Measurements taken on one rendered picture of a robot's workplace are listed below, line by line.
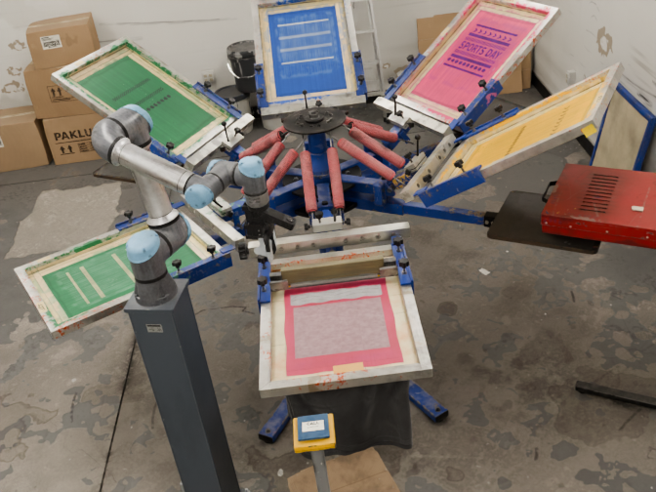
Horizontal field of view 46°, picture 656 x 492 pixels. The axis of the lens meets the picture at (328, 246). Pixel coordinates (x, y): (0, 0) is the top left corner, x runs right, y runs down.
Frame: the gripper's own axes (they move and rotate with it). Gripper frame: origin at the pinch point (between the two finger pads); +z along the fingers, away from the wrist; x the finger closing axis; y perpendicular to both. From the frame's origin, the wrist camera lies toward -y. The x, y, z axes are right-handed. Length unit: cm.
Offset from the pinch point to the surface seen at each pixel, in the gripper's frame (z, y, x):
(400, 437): 78, -38, 6
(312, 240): 32, 1, -59
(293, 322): 40.6, 1.9, -14.7
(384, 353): 41, -34, 2
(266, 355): 37.1, 6.4, 8.3
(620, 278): 136, -147, -177
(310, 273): 33.1, -2.0, -36.0
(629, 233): 29, -124, -57
